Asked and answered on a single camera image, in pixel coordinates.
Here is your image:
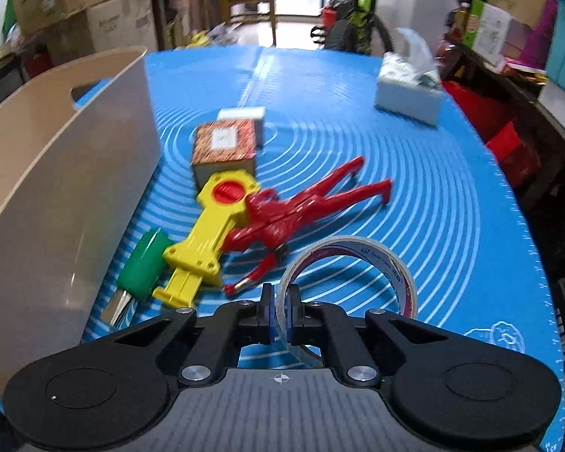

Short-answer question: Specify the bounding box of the green black bicycle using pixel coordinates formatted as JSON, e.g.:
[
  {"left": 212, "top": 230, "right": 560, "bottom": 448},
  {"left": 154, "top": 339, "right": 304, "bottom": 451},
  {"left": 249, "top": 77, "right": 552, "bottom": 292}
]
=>
[{"left": 310, "top": 0, "right": 395, "bottom": 55}]

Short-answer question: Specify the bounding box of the white tissue box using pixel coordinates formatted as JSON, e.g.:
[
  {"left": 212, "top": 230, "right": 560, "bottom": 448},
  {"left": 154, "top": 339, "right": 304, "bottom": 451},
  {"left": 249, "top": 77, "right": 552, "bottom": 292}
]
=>
[{"left": 374, "top": 27, "right": 445, "bottom": 125}]

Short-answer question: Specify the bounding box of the small white box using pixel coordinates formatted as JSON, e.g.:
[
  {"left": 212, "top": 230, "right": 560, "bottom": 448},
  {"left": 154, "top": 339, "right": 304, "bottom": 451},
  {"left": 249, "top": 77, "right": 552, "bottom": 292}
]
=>
[{"left": 217, "top": 106, "right": 265, "bottom": 149}]

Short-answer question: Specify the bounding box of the yellow toy red dial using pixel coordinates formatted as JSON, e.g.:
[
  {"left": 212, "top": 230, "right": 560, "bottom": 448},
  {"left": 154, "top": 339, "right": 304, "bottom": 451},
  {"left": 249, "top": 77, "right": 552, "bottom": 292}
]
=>
[{"left": 152, "top": 169, "right": 259, "bottom": 308}]

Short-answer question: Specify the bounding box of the clear tape roll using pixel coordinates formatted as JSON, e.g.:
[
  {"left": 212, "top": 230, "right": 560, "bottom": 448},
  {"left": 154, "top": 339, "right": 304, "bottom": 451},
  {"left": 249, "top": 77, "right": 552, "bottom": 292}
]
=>
[{"left": 274, "top": 236, "right": 418, "bottom": 368}]

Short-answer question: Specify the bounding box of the green white carton box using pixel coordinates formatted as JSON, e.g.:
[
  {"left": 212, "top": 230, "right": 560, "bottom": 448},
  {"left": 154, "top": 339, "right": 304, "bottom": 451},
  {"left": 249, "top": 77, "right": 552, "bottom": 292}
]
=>
[{"left": 462, "top": 0, "right": 512, "bottom": 66}]

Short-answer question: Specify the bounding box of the patterned orange small box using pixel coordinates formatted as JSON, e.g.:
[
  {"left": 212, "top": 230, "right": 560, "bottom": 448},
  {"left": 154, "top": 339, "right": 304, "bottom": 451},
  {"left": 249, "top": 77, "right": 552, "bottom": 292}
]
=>
[{"left": 191, "top": 119, "right": 257, "bottom": 191}]

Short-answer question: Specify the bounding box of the red action figure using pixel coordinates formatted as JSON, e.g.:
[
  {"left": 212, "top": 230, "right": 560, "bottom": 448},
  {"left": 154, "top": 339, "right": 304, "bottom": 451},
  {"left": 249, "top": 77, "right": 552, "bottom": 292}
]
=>
[{"left": 222, "top": 156, "right": 393, "bottom": 297}]

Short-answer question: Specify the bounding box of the lower cardboard box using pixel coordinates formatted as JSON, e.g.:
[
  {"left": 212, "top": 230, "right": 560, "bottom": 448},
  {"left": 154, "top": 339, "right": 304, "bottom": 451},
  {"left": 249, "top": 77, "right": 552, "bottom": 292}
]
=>
[{"left": 44, "top": 0, "right": 159, "bottom": 64}]

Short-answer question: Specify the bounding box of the wooden chair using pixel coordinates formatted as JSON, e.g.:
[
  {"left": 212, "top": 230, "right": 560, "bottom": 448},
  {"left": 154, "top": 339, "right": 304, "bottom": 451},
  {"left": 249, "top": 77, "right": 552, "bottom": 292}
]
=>
[{"left": 219, "top": 0, "right": 277, "bottom": 47}]

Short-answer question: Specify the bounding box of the red bag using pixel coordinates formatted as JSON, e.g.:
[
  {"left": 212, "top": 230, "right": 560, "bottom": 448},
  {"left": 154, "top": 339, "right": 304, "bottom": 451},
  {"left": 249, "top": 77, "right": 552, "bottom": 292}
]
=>
[{"left": 443, "top": 81, "right": 540, "bottom": 187}]

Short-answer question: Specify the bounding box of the dark wooden side table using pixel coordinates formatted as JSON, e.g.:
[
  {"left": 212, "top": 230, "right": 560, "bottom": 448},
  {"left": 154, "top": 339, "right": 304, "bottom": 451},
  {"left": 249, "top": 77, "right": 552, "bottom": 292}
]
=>
[{"left": 444, "top": 37, "right": 565, "bottom": 162}]

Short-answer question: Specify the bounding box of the green handled tool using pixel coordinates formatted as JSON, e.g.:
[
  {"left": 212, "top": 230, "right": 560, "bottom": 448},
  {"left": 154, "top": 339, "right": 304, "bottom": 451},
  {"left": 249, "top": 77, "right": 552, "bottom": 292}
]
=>
[{"left": 101, "top": 228, "right": 172, "bottom": 330}]

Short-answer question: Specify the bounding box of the beige plastic storage bin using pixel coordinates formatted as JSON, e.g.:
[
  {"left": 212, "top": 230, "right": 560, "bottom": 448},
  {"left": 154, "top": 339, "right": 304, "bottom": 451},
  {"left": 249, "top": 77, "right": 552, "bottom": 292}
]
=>
[{"left": 0, "top": 47, "right": 161, "bottom": 396}]

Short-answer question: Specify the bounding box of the blue silicone mat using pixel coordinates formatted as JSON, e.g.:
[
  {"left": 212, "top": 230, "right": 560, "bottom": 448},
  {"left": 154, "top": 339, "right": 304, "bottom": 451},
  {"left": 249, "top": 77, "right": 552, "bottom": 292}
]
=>
[{"left": 74, "top": 45, "right": 565, "bottom": 452}]

